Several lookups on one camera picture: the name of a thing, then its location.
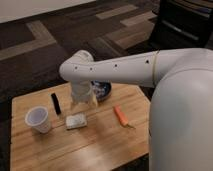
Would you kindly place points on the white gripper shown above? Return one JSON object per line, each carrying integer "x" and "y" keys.
{"x": 82, "y": 92}

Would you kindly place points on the white sponge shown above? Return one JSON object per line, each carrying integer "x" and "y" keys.
{"x": 76, "y": 121}

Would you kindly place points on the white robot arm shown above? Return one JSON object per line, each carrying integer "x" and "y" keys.
{"x": 181, "y": 109}

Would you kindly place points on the dark blue bowl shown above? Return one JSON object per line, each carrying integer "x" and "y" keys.
{"x": 102, "y": 90}

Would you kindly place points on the black marker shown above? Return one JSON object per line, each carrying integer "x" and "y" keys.
{"x": 56, "y": 104}

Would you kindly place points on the orange carrot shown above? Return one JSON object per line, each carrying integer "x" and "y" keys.
{"x": 121, "y": 117}

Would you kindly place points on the white plastic cup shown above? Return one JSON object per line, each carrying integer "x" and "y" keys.
{"x": 38, "y": 119}

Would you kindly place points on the black chair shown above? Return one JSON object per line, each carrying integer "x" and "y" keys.
{"x": 182, "y": 24}

